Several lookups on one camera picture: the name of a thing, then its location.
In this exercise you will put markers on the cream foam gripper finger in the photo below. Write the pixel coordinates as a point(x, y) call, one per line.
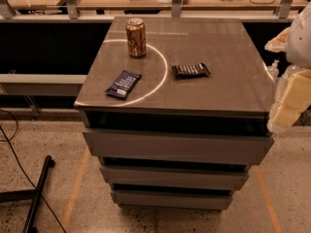
point(278, 43)
point(292, 98)

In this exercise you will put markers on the black rxbar chocolate wrapper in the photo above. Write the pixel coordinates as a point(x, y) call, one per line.
point(191, 71)

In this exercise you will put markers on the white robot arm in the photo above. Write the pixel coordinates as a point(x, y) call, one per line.
point(298, 51)

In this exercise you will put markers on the blue rxbar blueberry wrapper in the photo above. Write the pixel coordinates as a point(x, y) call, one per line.
point(123, 84)

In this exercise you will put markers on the clear plastic bottle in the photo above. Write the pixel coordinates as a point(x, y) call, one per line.
point(273, 69)

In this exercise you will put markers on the grey drawer cabinet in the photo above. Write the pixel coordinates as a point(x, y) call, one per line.
point(234, 101)

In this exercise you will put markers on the gold soda can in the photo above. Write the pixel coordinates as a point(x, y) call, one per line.
point(136, 37)

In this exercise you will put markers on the top grey drawer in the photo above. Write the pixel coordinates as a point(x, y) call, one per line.
point(178, 147)

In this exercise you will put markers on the grey drawer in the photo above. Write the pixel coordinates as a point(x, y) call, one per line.
point(170, 200)
point(178, 147)
point(173, 178)

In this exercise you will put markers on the middle grey drawer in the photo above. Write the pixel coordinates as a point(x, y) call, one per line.
point(173, 178)

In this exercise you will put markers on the bottom grey drawer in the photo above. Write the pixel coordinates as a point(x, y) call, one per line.
point(170, 200)

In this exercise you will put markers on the black stand leg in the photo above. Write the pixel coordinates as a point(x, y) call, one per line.
point(33, 194)

